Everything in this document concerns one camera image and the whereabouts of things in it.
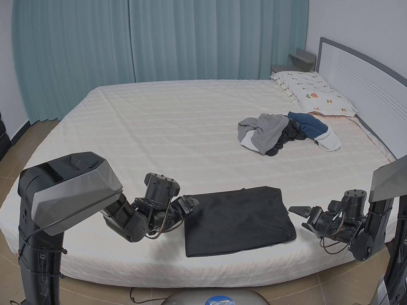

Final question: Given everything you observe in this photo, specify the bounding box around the black T-shirt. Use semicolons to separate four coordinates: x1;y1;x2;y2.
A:
183;186;297;258

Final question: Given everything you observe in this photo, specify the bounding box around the grey knitted garment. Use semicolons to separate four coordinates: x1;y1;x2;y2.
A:
237;113;289;155

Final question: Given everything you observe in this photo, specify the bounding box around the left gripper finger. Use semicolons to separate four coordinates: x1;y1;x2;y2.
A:
183;195;201;209

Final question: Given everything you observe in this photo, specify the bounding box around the white garment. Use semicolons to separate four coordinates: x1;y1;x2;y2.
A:
315;128;342;153
240;136;260;152

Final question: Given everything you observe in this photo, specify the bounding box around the black crumpled garment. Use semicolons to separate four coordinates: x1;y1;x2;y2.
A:
265;121;308;157

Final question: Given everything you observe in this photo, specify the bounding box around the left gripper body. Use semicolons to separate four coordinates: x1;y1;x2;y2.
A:
162;197;194;232

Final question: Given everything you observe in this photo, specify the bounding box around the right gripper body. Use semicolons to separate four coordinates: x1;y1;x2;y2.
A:
309;206;343;238

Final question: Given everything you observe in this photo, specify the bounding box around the black cable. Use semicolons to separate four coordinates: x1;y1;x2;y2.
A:
18;189;125;263
129;287;162;304

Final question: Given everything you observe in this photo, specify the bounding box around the bed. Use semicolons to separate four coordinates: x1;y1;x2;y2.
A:
0;37;407;288

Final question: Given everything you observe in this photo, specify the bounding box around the white printed pillow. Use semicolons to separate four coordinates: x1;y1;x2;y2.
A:
269;71;357;118

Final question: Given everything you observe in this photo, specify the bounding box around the dark blue garment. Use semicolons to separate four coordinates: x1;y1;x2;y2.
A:
287;111;329;139

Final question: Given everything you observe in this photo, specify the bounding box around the grey bedside table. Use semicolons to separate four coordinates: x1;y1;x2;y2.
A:
271;47;316;73

